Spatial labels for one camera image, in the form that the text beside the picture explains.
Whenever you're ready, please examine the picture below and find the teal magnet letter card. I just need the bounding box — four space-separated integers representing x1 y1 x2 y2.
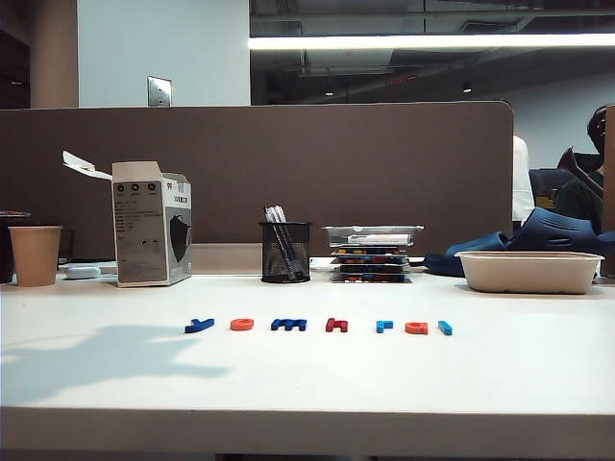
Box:
334 263 409 275
332 271 412 284
331 254 412 266
330 245 408 256

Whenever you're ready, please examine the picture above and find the clear plastic tray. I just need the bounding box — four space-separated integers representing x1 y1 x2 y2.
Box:
320 224 425 250

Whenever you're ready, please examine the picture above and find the clear capped black pen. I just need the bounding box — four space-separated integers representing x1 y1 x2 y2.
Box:
272 206 308 280
262 206 297 279

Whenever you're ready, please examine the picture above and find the black mesh pen holder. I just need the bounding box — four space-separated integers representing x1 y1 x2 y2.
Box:
258 221 313 284

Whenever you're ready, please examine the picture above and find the white grey mask box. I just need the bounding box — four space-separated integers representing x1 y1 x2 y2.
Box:
61 150 194 288

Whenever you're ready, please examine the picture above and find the navy blue rubber slipper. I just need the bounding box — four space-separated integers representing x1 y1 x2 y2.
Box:
504 206 615 254
422 230 513 278

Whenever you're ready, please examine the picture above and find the person in white shirt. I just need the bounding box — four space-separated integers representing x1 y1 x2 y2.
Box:
511 134 535 227

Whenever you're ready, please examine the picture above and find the beige paper pulp bowl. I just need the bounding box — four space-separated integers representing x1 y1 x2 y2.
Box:
454 250 605 295

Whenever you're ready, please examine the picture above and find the long ceiling light strip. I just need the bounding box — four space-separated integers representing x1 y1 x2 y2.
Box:
248 33 615 51

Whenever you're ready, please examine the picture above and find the brown desk partition panel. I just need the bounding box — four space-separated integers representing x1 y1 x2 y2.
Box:
0 100 515 260

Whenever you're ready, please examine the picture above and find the dark computer monitor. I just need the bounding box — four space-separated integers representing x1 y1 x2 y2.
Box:
528 167 567 212

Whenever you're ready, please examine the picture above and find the person in green top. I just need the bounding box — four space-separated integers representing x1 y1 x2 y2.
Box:
554 104 607 232

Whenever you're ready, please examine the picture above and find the brown paper cup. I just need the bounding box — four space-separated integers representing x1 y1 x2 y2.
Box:
8 225 63 288

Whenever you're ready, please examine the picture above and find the dark lidded cup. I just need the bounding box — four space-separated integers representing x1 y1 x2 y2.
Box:
0 209 31 284

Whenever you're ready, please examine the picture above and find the brown wooden cabinet panel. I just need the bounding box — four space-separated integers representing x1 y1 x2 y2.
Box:
600 104 615 279

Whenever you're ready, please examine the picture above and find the metal wall switch plate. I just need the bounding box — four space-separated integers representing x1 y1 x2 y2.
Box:
146 75 174 108

